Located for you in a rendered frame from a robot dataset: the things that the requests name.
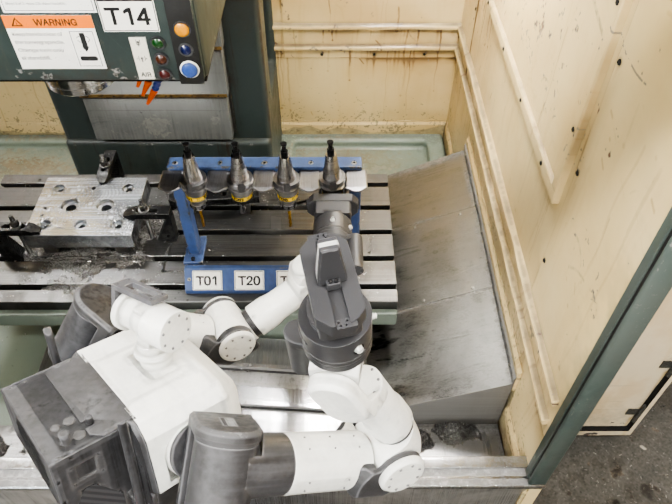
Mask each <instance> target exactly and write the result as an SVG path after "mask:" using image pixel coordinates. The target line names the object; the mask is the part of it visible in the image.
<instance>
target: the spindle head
mask: <svg viewBox="0 0 672 504"><path fill-rule="evenodd" d="M225 1H226V0H190V3H191V9H192V15H193V21H194V26H195V32H196V37H197V43H198V48H199V54H200V60H201V65H202V71H203V76H204V81H207V79H208V75H209V70H210V66H211V62H212V57H213V53H214V49H215V44H216V40H217V36H218V31H219V27H220V22H221V18H222V14H223V9H224V5H225ZM94 3H95V7H96V10H97V13H3V10H2V8H1V5H0V15H91V18H92V21H93V24H94V27H95V31H96V34H97V37H98V40H99V43H100V47H101V50H102V53H103V56H104V60H105V63H106V66H107V69H23V68H22V66H21V63H20V61H19V58H18V56H17V54H16V51H15V49H14V47H13V44H12V42H11V39H10V37H9V35H8V32H7V30H6V28H5V25H4V23H3V21H2V18H1V16H0V82H133V81H163V80H161V79H160V78H159V77H158V74H157V73H158V70H159V69H161V68H167V69H169V70H170V71H171V72H172V79H171V80H169V81H180V78H179V73H178V68H177V64H176V59H175V54H174V49H173V45H172V40H171V35H170V31H169V26H168V21H167V17H166V12H165V7H164V3H163V0H154V5H155V9H156V14H157V18H158V23H159V27H160V32H104V29H103V25H102V22H101V19H100V15H99V12H98V9H97V5H96V2H95V0H94ZM154 36H159V37H161V38H163V39H164V41H165V43H166V45H165V48H164V49H163V50H155V49H154V48H152V46H151V45H150V39H151V38H152V37H154ZM128 37H145V38H146V42H147V46H148V50H149V54H150V58H151V62H152V66H153V70H154V74H155V78H156V79H139V76H138V72H137V68H136V65H135V61H134V57H133V53H132V50H131V46H130V42H129V39H128ZM158 52H162V53H165V54H166V55H167V56H168V58H169V63H168V64H167V65H166V66H160V65H158V64H156V63H155V61H154V55H155V54H156V53H158Z"/></svg>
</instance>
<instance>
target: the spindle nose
mask: <svg viewBox="0 0 672 504"><path fill-rule="evenodd" d="M46 83H47V86H48V87H49V89H50V90H52V91H53V92H55V93H57V94H60V95H64V96H71V97H78V96H86V95H91V94H94V93H97V92H99V91H102V90H104V89H105V88H107V87H108V86H110V85H111V84H112V83H113V82H46Z"/></svg>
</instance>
